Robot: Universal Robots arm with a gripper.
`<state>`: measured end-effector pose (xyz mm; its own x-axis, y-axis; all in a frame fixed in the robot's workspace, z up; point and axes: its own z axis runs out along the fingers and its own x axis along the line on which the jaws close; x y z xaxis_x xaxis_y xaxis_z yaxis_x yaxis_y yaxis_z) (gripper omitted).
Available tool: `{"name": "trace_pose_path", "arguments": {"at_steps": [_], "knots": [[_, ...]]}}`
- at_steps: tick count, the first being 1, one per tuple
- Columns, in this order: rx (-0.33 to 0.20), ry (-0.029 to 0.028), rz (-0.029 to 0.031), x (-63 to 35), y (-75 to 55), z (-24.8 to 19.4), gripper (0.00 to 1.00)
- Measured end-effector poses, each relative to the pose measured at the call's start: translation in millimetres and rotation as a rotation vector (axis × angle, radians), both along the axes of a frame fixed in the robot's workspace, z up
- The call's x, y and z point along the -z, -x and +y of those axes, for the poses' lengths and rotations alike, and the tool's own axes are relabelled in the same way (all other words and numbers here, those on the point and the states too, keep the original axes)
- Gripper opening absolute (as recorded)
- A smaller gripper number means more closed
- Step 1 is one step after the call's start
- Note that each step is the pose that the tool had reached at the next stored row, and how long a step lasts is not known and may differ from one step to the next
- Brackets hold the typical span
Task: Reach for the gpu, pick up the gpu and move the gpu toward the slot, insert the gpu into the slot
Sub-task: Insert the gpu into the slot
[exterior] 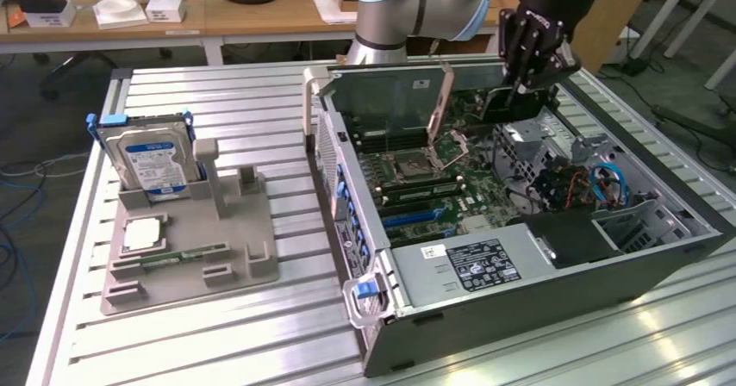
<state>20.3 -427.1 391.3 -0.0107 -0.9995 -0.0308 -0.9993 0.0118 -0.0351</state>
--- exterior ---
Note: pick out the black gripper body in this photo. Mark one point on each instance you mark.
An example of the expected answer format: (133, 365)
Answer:
(569, 2)

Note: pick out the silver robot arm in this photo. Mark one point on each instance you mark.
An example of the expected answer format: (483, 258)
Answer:
(397, 15)

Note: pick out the blue expansion slot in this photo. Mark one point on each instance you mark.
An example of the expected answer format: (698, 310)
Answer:
(415, 218)

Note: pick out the wooden cabinet panel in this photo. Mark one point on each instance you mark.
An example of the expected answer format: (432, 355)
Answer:
(618, 15)

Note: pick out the grey metal drive cage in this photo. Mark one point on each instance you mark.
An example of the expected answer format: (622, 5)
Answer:
(529, 134)

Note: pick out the metal socket cover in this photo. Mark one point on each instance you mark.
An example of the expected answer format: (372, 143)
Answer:
(465, 147)

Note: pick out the CPU socket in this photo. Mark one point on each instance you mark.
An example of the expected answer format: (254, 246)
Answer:
(416, 164)

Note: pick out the white paper sheet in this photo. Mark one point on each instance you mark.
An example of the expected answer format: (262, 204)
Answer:
(333, 9)

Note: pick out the black RAM stick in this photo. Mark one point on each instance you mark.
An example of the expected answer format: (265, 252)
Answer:
(423, 191)

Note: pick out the grey metal disk bay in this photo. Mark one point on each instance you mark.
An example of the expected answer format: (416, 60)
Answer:
(639, 226)

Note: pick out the black plastic shroud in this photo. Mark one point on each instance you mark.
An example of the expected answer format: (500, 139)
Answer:
(575, 239)

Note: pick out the wooden desk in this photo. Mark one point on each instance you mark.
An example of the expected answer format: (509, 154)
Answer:
(276, 15)
(75, 32)

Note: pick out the grey power supply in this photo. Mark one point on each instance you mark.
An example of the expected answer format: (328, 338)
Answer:
(437, 269)

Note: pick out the open black PC case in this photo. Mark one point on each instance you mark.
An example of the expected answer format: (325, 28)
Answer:
(575, 300)

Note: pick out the small white box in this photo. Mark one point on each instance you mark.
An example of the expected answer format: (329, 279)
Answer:
(165, 9)

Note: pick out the grey parts rack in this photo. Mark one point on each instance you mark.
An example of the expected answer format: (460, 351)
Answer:
(242, 231)

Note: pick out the hard disk with blue caddy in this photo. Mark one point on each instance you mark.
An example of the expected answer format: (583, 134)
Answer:
(153, 162)

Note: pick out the white round holder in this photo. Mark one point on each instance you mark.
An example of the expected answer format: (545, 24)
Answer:
(119, 12)

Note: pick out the green RAM stick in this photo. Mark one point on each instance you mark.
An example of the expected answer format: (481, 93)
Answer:
(185, 255)

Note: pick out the black chair base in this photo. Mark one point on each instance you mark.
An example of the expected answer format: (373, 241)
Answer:
(69, 65)

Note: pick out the silver CPU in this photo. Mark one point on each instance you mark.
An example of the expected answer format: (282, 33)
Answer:
(143, 235)

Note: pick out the white box with black lid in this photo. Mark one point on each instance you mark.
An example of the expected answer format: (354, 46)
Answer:
(46, 13)

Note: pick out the tall copper metal bracket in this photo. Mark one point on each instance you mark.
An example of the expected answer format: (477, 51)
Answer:
(440, 101)

